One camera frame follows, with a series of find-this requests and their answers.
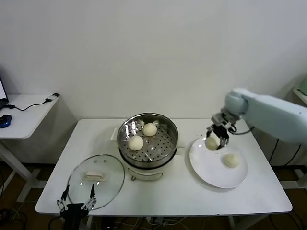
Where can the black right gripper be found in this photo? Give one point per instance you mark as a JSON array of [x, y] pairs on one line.
[[220, 131]]

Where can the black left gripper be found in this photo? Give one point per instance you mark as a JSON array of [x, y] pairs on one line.
[[73, 213]]

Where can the white steamed baozi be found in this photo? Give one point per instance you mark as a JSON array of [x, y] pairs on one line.
[[149, 129], [231, 160], [136, 143], [212, 143]]

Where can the glass pot lid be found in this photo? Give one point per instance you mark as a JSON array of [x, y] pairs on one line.
[[110, 177]]

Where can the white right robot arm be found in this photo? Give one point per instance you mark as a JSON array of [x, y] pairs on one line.
[[268, 112]]

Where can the stainless steel steamer basket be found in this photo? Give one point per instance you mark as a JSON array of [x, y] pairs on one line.
[[158, 146]]

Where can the white table leg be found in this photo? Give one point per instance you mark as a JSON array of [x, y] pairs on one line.
[[232, 222], [90, 222]]

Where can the white round plate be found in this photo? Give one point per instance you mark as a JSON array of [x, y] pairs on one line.
[[211, 172]]

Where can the white electric cooker base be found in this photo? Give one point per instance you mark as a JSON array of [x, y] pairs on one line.
[[146, 173]]

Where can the white power strip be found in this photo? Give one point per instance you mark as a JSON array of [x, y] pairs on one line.
[[158, 221]]

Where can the white side table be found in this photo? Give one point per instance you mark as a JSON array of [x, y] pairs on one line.
[[28, 119]]

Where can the blue computer mouse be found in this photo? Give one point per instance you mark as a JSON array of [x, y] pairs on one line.
[[6, 121]]

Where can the laptop screen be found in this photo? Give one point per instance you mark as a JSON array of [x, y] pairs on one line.
[[2, 93]]

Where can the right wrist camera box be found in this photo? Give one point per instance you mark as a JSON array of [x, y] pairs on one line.
[[217, 118]]

